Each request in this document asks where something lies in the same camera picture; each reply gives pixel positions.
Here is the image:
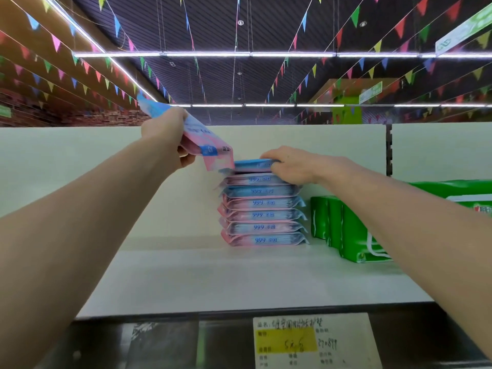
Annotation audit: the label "person's right hand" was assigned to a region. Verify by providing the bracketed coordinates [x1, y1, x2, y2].
[261, 146, 332, 186]

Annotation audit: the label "person's left forearm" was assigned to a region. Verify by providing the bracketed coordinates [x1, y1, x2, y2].
[0, 134, 178, 369]

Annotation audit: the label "small green hanging sign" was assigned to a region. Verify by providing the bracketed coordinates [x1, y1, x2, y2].
[358, 81, 383, 105]

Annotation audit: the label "person's right forearm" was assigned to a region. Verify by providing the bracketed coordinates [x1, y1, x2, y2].
[318, 155, 492, 361]

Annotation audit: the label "white yellow price label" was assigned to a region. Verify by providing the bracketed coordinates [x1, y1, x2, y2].
[252, 313, 383, 369]

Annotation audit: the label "green tissue packet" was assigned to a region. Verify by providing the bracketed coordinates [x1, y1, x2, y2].
[310, 196, 328, 240]
[339, 203, 393, 264]
[326, 197, 344, 250]

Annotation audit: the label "grey label insert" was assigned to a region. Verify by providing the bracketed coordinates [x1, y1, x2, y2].
[126, 321, 201, 369]

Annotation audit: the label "white shelf board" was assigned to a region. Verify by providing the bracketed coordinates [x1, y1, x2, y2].
[76, 236, 436, 320]

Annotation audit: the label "pink blue wipes packet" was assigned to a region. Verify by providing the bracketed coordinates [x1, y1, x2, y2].
[137, 92, 236, 172]
[232, 159, 280, 174]

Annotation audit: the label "white shelf back panel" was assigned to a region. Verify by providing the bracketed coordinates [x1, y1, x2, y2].
[0, 124, 387, 242]
[391, 122, 492, 184]

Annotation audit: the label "stack of pink blue packs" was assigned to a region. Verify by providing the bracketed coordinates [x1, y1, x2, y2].
[216, 173, 310, 247]

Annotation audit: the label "large green hanging sign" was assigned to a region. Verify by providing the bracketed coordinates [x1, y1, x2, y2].
[435, 3, 492, 57]

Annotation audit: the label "person's left hand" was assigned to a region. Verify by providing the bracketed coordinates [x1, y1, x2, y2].
[140, 107, 197, 172]

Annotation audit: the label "green pillar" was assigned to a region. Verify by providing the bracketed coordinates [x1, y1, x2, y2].
[333, 93, 363, 125]

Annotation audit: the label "black slotted shelf upright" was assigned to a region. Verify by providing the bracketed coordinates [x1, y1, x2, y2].
[385, 124, 393, 178]

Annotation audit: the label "colourful bunting flags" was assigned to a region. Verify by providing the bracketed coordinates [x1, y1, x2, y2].
[0, 0, 492, 125]

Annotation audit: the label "black shelf price rail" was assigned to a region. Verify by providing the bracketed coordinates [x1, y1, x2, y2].
[35, 303, 492, 369]

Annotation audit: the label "long ceiling light strip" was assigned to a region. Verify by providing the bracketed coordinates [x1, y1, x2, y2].
[72, 51, 492, 59]
[168, 103, 492, 109]
[40, 0, 159, 103]

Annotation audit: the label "large green pack red label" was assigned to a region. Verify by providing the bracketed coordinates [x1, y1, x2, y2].
[408, 180, 492, 220]

